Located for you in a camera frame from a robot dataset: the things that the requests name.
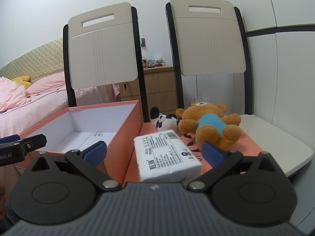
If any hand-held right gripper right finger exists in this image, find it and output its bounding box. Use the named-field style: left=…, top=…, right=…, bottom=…
left=186, top=141, right=282, bottom=191

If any pink box lid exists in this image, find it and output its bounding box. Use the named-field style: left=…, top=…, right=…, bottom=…
left=123, top=122, right=264, bottom=185

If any cream chair with black frame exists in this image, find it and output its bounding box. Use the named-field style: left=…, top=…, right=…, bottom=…
left=62, top=2, right=148, bottom=124
left=165, top=0, right=315, bottom=185

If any pink duvet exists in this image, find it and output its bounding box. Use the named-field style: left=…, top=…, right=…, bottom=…
left=0, top=76, right=28, bottom=113

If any brown teddy bear plush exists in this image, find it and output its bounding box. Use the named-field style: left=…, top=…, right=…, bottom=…
left=175, top=102, right=242, bottom=150

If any beige quilted headboard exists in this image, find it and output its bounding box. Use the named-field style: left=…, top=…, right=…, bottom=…
left=0, top=38, right=64, bottom=84

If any wooden dresser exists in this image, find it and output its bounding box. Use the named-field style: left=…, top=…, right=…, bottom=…
left=118, top=65, right=184, bottom=124

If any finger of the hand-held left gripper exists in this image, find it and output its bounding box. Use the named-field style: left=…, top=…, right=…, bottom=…
left=15, top=134, right=47, bottom=156
left=0, top=134, right=20, bottom=145

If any white tissue pack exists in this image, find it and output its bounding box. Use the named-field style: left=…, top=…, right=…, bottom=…
left=133, top=129, right=203, bottom=183

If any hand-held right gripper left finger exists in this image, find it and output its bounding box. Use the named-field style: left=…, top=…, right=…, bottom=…
left=31, top=141, right=121, bottom=191

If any pink pillow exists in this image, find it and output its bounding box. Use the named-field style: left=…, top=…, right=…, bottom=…
left=26, top=71, right=67, bottom=97

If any black and white panda plush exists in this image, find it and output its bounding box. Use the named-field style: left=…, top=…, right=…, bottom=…
left=150, top=106, right=179, bottom=133

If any pink cardboard box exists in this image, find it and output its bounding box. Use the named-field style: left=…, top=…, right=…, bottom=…
left=15, top=100, right=144, bottom=185

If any cluster of small trinkets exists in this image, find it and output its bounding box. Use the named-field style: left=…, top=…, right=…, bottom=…
left=142, top=57, right=164, bottom=68

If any yellow plush toy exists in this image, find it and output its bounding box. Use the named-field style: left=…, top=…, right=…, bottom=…
left=11, top=75, right=32, bottom=89

